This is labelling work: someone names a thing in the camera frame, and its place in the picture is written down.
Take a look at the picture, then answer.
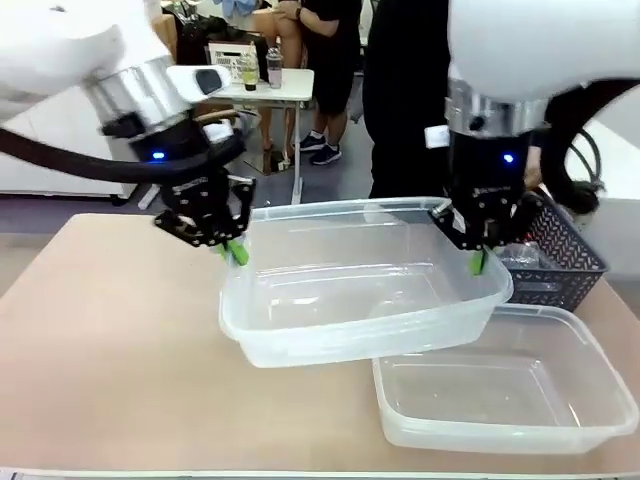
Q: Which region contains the seated bystander with bare legs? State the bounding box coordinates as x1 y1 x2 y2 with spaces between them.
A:
251 0 307 151

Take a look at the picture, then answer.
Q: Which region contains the bottle with pink drink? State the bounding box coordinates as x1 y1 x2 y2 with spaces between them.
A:
265 46 284 91

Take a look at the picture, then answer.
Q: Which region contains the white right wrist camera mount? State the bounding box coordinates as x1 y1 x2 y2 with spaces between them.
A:
424 124 451 150

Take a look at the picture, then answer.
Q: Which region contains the white background table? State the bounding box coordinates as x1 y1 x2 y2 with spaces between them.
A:
197 67 316 205

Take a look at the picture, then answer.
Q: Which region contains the bystander in black shorts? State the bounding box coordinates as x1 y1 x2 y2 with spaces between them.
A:
293 0 362 167

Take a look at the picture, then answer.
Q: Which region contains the crushed clear plastic bottle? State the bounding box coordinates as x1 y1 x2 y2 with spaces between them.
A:
499 240 557 272

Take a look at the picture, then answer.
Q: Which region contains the black chair with wooden armrest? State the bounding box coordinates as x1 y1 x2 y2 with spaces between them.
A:
173 13 261 126

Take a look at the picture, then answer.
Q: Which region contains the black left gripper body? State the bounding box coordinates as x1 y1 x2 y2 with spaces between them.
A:
99 112 249 221

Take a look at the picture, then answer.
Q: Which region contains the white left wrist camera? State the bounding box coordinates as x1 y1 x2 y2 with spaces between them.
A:
166 63 234 102

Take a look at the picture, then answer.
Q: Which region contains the person's left hand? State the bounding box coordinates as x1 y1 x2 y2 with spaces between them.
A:
522 147 544 189

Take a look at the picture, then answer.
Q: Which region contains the person in black clothes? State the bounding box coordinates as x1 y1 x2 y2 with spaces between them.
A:
363 0 457 201

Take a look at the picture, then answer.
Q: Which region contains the white side desk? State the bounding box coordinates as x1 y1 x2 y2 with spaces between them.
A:
597 192 640 294

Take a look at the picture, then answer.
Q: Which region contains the white cabinet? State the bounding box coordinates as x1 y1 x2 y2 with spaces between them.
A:
0 74 132 197

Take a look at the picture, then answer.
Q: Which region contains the clear plastic bin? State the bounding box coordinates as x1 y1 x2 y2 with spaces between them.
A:
371 302 640 456
218 196 515 370

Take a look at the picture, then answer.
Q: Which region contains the dark grey woven plastic basket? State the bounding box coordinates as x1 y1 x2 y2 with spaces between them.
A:
499 182 611 314

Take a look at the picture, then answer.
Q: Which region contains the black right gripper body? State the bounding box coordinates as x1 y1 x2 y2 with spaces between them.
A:
447 127 539 236

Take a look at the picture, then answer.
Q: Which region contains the white crate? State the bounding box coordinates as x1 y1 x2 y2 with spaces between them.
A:
206 41 271 81

